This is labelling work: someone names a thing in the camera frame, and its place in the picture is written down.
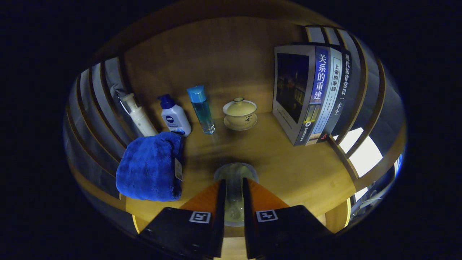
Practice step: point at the white lotion bottle blue cap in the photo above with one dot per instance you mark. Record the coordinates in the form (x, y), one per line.
(175, 119)

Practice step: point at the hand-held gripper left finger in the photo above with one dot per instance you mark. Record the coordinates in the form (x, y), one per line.
(184, 234)

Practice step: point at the yellow lidded teacup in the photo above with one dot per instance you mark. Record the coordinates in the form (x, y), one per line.
(240, 112)

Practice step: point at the black spine book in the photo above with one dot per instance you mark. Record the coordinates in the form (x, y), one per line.
(343, 90)

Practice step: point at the wooden cabinet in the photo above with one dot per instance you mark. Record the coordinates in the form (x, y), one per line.
(223, 54)

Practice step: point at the white pump bottle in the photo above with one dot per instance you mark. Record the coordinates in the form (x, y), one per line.
(142, 121)

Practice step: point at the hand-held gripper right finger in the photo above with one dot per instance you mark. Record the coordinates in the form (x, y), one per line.
(281, 234)

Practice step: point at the grey book blue spine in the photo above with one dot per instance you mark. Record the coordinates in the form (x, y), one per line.
(292, 86)

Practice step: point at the white spine book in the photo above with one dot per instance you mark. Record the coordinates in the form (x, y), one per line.
(330, 94)

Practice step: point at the teal clear bottle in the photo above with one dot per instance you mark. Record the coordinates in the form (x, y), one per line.
(203, 112)

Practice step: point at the blue towel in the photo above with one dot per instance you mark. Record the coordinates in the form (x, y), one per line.
(149, 166)

